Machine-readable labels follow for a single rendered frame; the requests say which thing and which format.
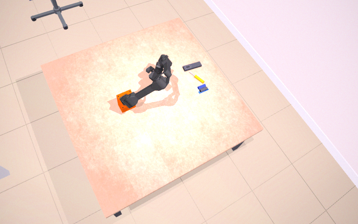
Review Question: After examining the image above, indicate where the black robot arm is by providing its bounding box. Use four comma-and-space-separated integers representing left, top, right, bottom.
119, 54, 172, 108

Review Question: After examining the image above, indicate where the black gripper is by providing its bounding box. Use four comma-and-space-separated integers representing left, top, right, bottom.
146, 66, 166, 81

